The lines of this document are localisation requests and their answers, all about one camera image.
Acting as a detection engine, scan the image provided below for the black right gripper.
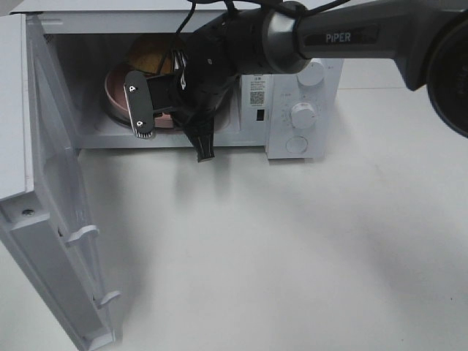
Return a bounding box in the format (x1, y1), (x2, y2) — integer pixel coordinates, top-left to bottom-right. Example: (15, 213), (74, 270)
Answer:
(173, 16), (240, 162)

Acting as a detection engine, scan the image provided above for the burger with lettuce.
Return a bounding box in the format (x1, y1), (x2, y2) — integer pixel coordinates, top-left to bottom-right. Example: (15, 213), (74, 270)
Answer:
(127, 34), (184, 75)

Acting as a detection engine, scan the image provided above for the pink round plate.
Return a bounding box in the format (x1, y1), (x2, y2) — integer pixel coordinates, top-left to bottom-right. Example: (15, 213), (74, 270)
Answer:
(104, 64), (175, 129)

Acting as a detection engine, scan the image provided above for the round white door release button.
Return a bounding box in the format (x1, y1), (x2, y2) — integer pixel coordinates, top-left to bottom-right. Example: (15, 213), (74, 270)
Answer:
(285, 136), (308, 154)

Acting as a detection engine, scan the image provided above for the white microwave door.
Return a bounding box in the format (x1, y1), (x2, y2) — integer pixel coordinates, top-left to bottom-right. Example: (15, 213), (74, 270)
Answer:
(1, 13), (119, 350)

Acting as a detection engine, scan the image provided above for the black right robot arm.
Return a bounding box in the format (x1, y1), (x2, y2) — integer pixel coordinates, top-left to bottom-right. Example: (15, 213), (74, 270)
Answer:
(174, 1), (467, 161)

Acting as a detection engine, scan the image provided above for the white warning label sticker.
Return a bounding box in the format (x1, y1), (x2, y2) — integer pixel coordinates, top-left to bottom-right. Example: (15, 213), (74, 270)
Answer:
(248, 75), (270, 107)

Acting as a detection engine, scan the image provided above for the glass microwave turntable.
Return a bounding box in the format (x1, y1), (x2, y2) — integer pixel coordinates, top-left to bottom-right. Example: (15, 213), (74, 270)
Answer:
(102, 95), (232, 132)

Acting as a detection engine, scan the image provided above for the white microwave oven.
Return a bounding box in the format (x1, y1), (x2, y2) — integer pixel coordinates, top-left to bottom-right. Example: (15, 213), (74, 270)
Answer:
(13, 1), (343, 159)

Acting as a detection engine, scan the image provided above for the lower white microwave knob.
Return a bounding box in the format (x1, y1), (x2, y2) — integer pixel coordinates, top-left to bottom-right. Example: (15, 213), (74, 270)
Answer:
(290, 102), (317, 129)

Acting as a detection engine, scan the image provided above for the white microwave knob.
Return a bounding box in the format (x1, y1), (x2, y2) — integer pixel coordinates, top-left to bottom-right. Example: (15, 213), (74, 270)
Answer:
(290, 102), (317, 129)
(297, 61), (325, 86)

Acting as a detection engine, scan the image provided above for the upper white microwave knob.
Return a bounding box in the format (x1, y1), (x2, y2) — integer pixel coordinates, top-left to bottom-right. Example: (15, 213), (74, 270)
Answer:
(297, 61), (325, 86)

